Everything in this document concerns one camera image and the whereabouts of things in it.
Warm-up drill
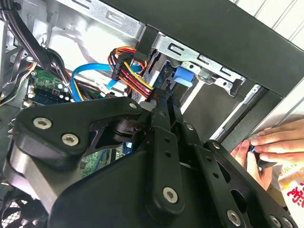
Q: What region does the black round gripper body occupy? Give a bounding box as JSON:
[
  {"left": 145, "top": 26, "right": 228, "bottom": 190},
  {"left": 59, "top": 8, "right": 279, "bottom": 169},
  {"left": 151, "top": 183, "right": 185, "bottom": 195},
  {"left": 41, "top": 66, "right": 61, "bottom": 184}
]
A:
[{"left": 47, "top": 146, "right": 230, "bottom": 228}]

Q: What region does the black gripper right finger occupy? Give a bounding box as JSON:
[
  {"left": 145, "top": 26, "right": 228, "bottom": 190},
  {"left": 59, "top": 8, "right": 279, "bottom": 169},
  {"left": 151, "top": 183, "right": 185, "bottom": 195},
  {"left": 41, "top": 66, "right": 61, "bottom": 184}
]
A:
[{"left": 170, "top": 98, "right": 299, "bottom": 228}]

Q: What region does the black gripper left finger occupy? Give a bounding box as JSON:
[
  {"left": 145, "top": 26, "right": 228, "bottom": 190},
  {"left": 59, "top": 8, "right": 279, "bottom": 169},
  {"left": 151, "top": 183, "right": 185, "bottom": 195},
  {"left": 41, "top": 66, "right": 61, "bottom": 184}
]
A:
[{"left": 13, "top": 90, "right": 187, "bottom": 220}]

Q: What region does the round black tool blue ring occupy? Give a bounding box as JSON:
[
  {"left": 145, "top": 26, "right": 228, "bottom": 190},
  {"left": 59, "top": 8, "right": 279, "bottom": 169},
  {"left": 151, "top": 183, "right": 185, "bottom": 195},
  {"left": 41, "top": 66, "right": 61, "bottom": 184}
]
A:
[{"left": 247, "top": 142, "right": 278, "bottom": 169}]

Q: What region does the orange red yellow power wire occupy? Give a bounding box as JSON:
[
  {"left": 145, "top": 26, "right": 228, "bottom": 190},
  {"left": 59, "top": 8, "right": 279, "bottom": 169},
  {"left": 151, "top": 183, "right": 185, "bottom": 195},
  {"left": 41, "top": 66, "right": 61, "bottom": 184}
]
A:
[{"left": 108, "top": 46, "right": 175, "bottom": 100}]

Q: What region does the hard disk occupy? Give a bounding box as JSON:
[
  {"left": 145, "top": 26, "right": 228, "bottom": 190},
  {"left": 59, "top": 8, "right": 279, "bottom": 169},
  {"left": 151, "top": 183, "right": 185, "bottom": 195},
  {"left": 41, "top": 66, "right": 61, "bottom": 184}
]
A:
[{"left": 129, "top": 51, "right": 194, "bottom": 103}]

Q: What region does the person's left hand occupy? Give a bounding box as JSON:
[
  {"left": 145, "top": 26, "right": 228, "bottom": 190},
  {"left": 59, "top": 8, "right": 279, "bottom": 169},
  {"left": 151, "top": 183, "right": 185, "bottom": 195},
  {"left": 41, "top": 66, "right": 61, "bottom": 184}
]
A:
[{"left": 230, "top": 139, "right": 280, "bottom": 191}]

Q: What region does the person's right hand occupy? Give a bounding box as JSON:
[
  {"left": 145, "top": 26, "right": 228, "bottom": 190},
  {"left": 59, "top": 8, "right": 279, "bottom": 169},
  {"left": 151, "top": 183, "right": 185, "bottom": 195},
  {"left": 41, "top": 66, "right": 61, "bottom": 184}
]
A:
[{"left": 251, "top": 118, "right": 304, "bottom": 165}]

